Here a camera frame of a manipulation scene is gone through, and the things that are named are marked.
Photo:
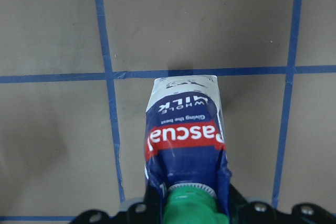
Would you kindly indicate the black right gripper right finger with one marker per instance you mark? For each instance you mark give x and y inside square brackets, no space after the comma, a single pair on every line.
[235,199]

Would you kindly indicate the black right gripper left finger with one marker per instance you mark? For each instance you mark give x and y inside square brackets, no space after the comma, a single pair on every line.
[155,195]

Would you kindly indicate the blue white milk carton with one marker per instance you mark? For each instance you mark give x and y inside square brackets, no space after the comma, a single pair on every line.
[185,150]

